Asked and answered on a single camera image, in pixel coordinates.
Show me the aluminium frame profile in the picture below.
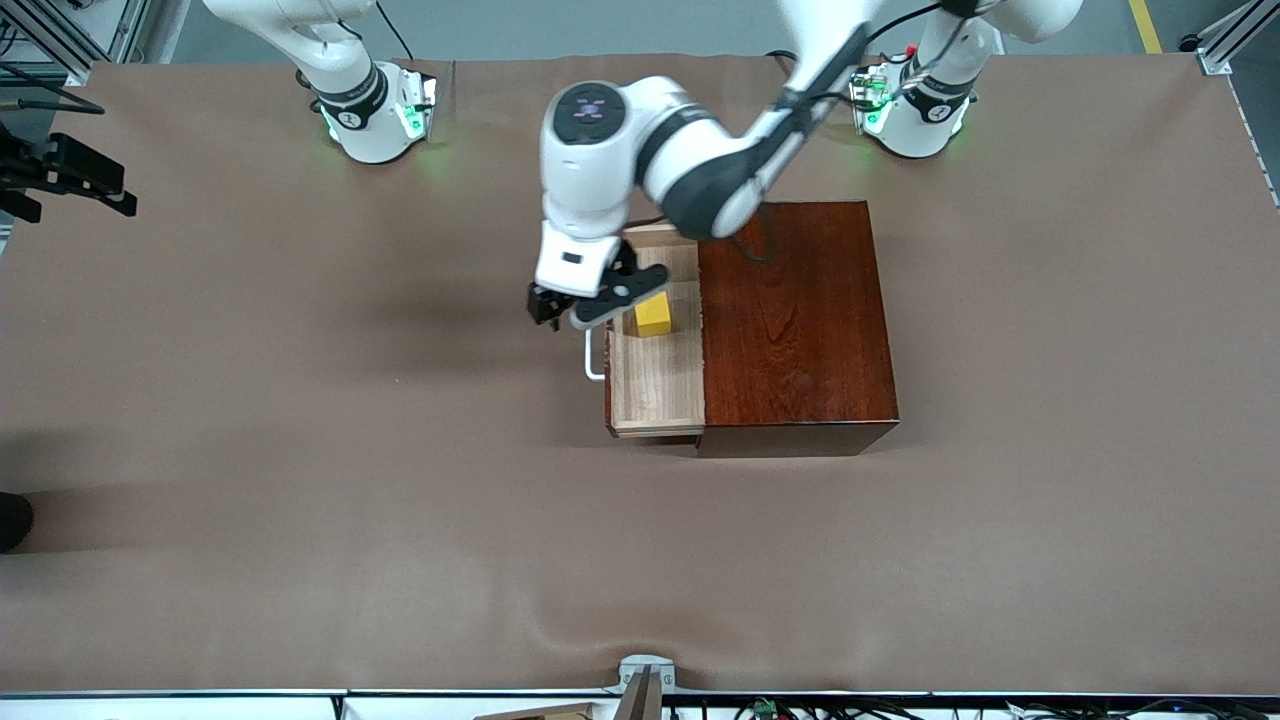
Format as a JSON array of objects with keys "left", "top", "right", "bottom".
[
  {"left": 0, "top": 0, "right": 151, "bottom": 83},
  {"left": 1195, "top": 0, "right": 1280, "bottom": 76}
]

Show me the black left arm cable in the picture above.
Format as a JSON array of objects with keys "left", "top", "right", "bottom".
[{"left": 735, "top": 0, "right": 966, "bottom": 267}]

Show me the black right base cable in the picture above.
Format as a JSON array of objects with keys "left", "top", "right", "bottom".
[{"left": 378, "top": 0, "right": 428, "bottom": 63}]

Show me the grey metal clamp bracket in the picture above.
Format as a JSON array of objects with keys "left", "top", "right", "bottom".
[{"left": 604, "top": 654, "right": 677, "bottom": 720}]

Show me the black round object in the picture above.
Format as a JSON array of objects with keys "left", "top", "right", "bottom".
[{"left": 0, "top": 492, "right": 35, "bottom": 554}]

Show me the black cable bundle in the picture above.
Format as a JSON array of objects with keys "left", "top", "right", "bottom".
[{"left": 735, "top": 697, "right": 1280, "bottom": 720}]

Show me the white arm base connector box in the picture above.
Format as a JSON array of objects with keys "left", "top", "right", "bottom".
[
  {"left": 393, "top": 68, "right": 439, "bottom": 143},
  {"left": 848, "top": 62, "right": 893, "bottom": 136}
]

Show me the light wooden plank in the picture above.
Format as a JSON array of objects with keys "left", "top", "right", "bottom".
[{"left": 475, "top": 703, "right": 601, "bottom": 720}]

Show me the light wood drawer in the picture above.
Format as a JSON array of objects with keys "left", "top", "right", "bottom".
[{"left": 603, "top": 222, "right": 707, "bottom": 441}]

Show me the white table edge rail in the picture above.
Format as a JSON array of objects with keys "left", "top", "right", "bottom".
[{"left": 0, "top": 688, "right": 1280, "bottom": 720}]

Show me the dark red wooden cabinet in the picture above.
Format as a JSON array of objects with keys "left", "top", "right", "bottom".
[{"left": 696, "top": 200, "right": 900, "bottom": 459}]

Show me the yellow wooden block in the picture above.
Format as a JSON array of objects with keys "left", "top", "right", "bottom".
[{"left": 634, "top": 291, "right": 674, "bottom": 338}]

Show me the brown table cover sheet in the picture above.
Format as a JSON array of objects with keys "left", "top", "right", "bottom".
[{"left": 0, "top": 52, "right": 1280, "bottom": 696}]

